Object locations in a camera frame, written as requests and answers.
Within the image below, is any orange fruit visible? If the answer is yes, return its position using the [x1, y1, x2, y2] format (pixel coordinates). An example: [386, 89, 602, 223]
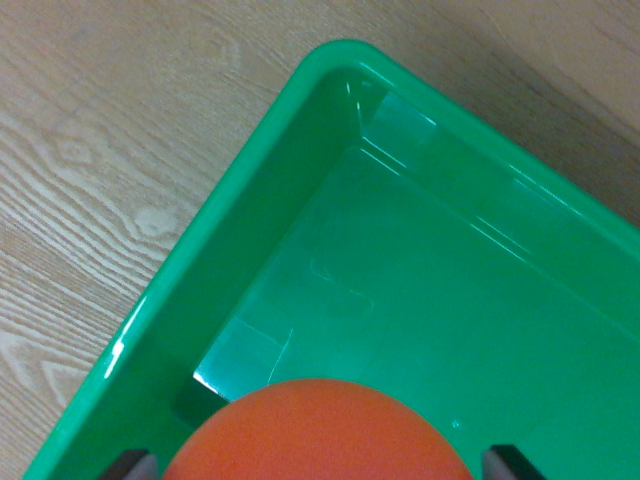
[162, 377, 475, 480]

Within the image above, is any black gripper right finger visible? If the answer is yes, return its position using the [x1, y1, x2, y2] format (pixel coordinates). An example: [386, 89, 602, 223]
[482, 443, 550, 480]

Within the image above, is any green plastic bin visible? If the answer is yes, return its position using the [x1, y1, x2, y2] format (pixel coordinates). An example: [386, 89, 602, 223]
[21, 39, 640, 480]

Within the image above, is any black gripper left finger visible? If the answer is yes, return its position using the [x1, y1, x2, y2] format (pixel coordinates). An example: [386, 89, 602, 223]
[98, 448, 159, 480]

